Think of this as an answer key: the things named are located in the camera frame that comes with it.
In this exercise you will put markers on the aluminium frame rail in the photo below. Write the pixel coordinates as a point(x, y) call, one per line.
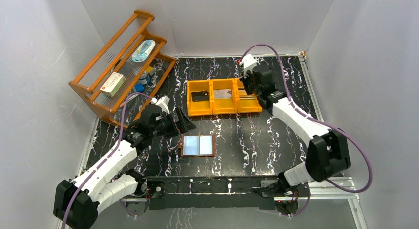
point(323, 190)

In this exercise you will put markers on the white red box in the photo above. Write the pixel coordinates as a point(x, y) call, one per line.
point(112, 84)

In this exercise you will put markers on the tan card in bin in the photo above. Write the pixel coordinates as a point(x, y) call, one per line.
point(244, 96)

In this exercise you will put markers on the yellow bin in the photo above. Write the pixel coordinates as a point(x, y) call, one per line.
point(199, 108)
point(246, 106)
point(225, 106)

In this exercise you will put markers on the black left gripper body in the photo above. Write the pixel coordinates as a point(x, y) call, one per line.
point(176, 121)

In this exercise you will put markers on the yellow small block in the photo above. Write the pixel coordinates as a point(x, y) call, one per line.
point(151, 70)

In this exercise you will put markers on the yellow right bin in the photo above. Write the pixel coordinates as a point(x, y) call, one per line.
point(246, 106)

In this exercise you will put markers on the grey card in bin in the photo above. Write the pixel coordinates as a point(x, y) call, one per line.
point(222, 94)

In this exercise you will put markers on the blue small cube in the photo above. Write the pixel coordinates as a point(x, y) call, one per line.
point(139, 87)

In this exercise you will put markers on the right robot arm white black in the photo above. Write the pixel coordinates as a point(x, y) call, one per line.
point(327, 150)

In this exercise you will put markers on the black card in bin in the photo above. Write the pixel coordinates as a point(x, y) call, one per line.
point(200, 96)

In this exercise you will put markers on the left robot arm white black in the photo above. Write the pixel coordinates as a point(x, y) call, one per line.
point(104, 171)

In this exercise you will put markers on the blue white tape roll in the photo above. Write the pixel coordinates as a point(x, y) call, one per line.
point(144, 78)

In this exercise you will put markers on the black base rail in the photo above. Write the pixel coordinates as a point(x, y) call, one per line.
point(218, 192)

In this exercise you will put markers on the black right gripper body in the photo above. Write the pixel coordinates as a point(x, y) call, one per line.
point(249, 84)

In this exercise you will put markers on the orange leather card holder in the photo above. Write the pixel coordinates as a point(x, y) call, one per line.
point(198, 146)

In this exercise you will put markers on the orange wooden shelf rack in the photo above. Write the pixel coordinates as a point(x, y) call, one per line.
point(115, 56)

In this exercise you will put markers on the white blue oval case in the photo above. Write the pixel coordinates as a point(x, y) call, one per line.
point(143, 51)

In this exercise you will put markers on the white marker pen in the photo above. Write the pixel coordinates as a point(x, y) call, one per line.
point(128, 99)

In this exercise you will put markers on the yellow middle bin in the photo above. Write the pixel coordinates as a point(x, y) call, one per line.
point(225, 106)

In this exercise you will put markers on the yellow left bin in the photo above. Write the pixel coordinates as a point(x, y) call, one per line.
point(199, 108)

